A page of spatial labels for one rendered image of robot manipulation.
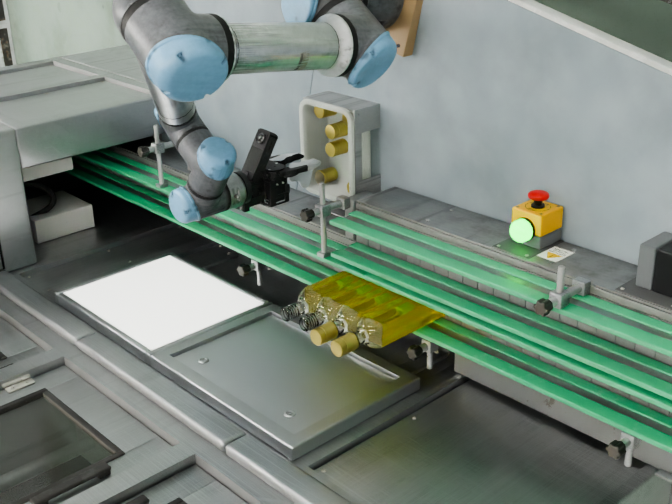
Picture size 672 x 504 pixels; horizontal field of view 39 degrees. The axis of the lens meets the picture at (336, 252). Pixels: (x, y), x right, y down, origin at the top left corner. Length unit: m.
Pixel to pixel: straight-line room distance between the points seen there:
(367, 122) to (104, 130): 0.85
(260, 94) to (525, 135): 0.82
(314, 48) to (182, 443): 0.76
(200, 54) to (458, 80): 0.63
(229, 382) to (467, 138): 0.69
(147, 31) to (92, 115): 1.10
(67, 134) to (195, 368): 0.86
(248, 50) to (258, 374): 0.69
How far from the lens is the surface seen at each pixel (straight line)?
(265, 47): 1.62
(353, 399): 1.85
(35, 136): 2.55
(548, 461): 1.77
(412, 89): 2.02
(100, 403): 2.00
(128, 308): 2.26
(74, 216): 2.79
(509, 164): 1.89
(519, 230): 1.78
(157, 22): 1.52
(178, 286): 2.34
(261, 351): 2.02
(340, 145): 2.16
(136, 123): 2.68
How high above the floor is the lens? 2.18
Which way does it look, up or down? 38 degrees down
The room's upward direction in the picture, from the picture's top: 112 degrees counter-clockwise
